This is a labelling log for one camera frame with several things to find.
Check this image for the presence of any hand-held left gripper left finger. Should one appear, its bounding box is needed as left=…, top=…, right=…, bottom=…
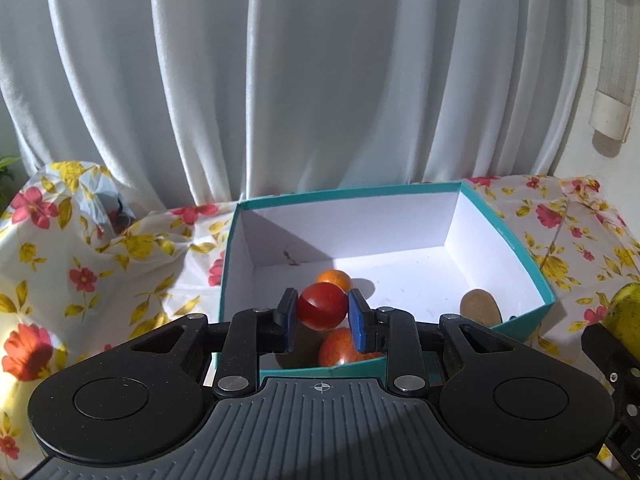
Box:
left=120, top=287, right=301, bottom=396

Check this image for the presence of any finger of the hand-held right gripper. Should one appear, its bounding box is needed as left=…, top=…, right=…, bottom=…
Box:
left=582, top=324, right=640, bottom=386

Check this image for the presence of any white wall fixture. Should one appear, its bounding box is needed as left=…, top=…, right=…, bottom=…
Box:
left=587, top=0, right=640, bottom=143

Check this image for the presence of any spotted green pear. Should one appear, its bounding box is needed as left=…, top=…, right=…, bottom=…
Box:
left=602, top=282, right=640, bottom=345

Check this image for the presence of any brown kiwi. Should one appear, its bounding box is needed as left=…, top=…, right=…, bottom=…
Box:
left=460, top=288, right=502, bottom=328

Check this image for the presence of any teal cardboard box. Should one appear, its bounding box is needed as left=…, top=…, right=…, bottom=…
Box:
left=212, top=181, right=556, bottom=386

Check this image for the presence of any red cherry tomato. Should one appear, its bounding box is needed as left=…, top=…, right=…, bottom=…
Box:
left=318, top=329, right=361, bottom=367
left=298, top=282, right=349, bottom=331

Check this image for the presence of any white curtain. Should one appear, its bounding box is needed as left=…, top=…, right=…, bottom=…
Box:
left=0, top=0, right=601, bottom=211

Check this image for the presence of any floral plastic tablecloth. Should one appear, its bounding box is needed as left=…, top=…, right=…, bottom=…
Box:
left=0, top=160, right=640, bottom=480

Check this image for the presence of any small orange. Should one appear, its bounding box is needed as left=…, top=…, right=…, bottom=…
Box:
left=316, top=269, right=351, bottom=293

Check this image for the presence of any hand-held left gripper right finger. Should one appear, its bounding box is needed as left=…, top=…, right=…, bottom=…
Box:
left=348, top=288, right=526, bottom=396

